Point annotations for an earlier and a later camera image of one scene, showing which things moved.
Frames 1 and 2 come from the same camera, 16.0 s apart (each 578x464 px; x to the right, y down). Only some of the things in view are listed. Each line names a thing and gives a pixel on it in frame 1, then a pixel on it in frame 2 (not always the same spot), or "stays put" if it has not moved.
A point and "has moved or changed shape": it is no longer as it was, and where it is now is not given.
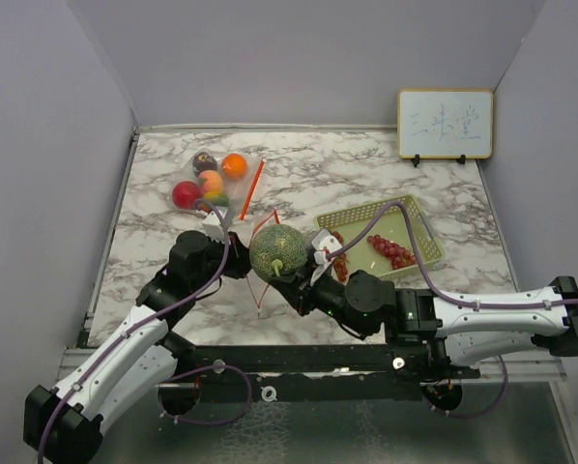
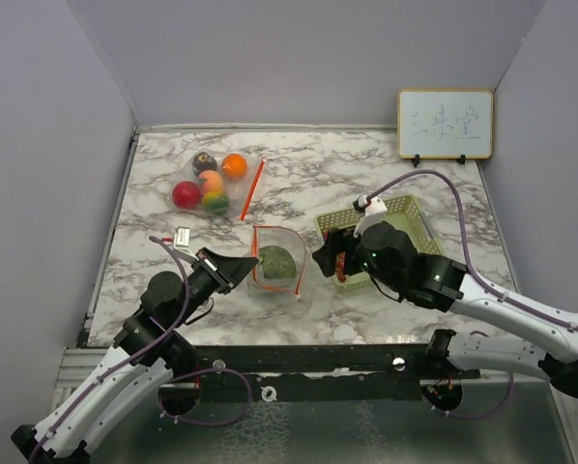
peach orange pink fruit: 214,181 stays put
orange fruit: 234,166 stays put
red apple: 186,193 stays put
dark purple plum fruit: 204,162 stays put
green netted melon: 276,249 has moved or changed shape
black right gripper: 297,286 to 338,240
